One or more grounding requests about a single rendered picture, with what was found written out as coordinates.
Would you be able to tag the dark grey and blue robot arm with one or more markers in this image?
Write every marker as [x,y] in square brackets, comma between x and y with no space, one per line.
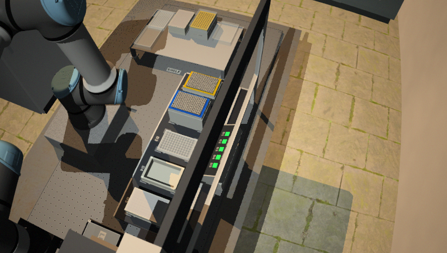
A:
[80,87]

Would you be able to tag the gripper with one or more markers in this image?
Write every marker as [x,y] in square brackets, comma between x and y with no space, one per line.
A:
[41,241]

